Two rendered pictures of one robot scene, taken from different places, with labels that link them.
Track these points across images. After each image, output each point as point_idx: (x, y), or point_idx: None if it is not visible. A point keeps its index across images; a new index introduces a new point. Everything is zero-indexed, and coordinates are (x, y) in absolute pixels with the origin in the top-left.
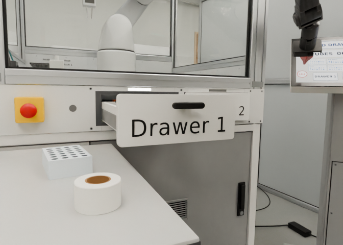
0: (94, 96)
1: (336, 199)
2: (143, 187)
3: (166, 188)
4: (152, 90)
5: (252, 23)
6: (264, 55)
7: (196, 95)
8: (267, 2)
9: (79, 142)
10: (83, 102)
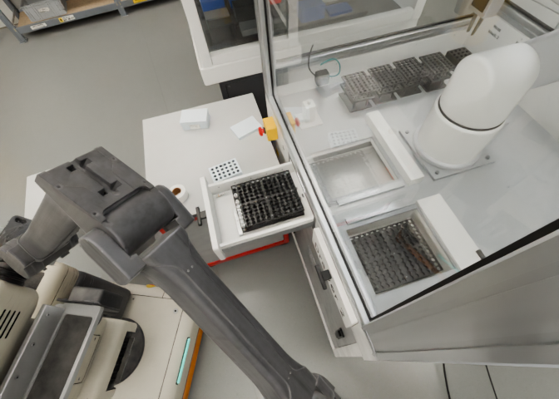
0: (288, 154)
1: None
2: (193, 210)
3: (311, 246)
4: (305, 193)
5: (391, 312)
6: (389, 356)
7: (207, 219)
8: (435, 357)
9: None
10: (285, 150)
